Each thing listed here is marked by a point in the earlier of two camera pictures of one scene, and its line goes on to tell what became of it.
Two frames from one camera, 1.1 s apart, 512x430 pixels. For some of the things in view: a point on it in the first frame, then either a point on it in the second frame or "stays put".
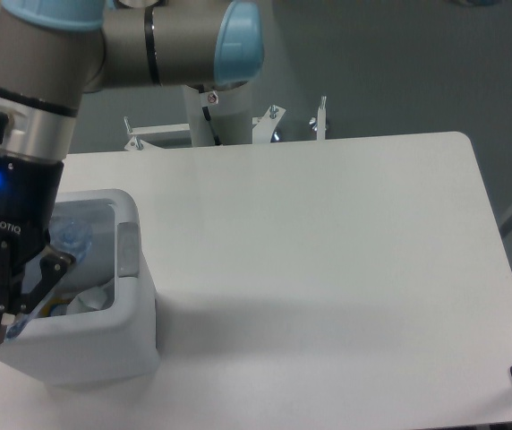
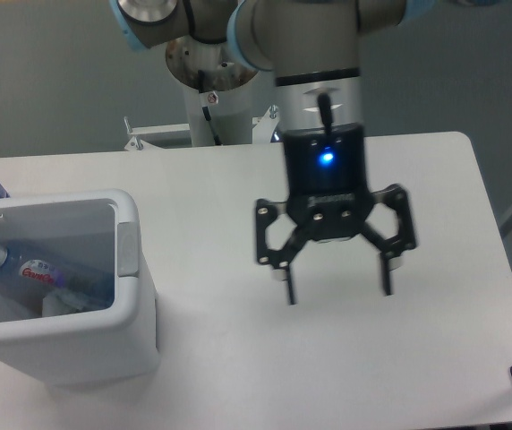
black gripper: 13,200 to 327,193
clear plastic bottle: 72,237 to 40,269
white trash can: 101,327 stays put
